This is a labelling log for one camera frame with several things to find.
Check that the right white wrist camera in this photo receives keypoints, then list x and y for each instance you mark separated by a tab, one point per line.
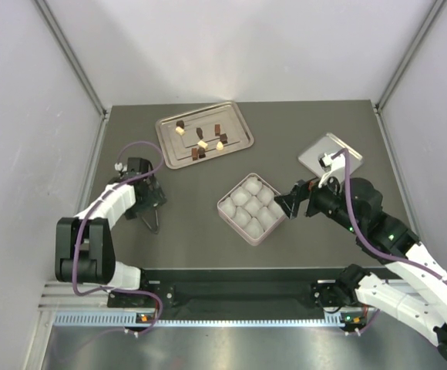
334	165

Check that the silver metal tray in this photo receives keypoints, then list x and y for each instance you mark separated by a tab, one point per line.
177	149

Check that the white cable duct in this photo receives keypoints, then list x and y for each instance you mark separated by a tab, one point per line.
138	320

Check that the dark chocolate cube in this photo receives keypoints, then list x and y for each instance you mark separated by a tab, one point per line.
223	138

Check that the dark chocolate tall piece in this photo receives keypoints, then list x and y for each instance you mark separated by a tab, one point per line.
199	133

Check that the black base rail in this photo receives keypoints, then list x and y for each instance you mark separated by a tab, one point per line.
246	299

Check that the silver tin lid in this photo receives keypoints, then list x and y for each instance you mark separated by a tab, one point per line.
328	143

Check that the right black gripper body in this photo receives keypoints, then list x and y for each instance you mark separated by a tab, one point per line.
309	190

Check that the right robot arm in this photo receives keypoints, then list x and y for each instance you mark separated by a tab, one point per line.
357	206

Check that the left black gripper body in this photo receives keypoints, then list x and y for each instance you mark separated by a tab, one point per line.
152	198

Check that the white paper cup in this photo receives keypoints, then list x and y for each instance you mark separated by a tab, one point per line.
241	218
275	209
240	196
253	185
253	229
252	206
265	196
266	218
228	207

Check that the metal tongs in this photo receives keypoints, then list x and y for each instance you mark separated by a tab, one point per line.
151	220

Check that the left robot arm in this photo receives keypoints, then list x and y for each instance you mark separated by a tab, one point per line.
84	251

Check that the pink square tin box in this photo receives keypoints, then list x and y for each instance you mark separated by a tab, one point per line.
240	231

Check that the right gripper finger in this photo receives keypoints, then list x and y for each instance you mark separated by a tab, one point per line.
290	209
284	200

